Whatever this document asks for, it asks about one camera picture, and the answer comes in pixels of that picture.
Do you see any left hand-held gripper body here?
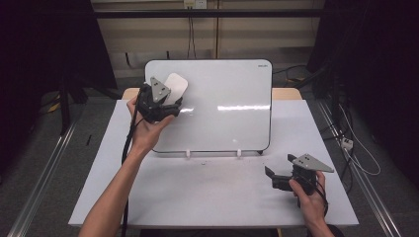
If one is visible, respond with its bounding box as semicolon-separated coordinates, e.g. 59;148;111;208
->
136;76;182;124

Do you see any aluminium floor rail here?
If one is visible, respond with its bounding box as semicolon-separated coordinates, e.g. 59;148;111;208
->
316;98;403;237
6;119;82;237

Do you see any white power adapter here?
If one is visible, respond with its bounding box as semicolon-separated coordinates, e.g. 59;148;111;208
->
340;137;354;152

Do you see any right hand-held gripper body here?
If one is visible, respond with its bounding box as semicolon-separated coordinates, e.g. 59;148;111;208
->
272;153;335;196

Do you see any black tripod stand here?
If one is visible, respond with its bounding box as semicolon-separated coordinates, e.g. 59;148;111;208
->
56;73;121;136

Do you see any white table cover sheet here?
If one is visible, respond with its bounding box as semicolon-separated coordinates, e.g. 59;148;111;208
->
68;98;360;228

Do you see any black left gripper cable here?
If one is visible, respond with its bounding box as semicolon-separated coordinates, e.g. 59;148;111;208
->
120;88;146;237

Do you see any white floor cable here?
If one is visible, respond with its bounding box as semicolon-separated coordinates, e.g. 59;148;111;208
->
338;104;382;177

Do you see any black wall cable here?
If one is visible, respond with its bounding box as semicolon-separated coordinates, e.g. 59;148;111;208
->
187;16;196;60

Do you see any black curtain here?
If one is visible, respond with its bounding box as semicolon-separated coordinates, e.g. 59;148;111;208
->
306;0;419;189
0;0;119;172

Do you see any wooden table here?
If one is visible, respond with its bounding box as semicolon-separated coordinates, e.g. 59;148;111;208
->
122;87;303;101

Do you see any white whiteboard eraser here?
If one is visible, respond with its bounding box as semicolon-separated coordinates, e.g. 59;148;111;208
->
162;72;189;107

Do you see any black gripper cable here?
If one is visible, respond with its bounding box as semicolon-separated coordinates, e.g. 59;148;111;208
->
297;177;330;218
120;88;146;237

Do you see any white wall socket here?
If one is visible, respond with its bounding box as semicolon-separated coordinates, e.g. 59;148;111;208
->
183;0;208;10

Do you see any person's left hand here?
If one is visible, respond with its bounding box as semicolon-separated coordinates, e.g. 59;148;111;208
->
126;95;176;156

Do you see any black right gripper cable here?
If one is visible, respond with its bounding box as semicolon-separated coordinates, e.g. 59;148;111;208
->
297;177;330;218

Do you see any white whiteboard with dark frame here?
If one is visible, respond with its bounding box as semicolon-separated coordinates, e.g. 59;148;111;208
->
143;58;274;156

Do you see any black horizontal bar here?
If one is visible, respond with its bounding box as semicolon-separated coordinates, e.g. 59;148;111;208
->
93;9;323;20

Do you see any person's right hand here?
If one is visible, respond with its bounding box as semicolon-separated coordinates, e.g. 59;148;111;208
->
289;170;328;229

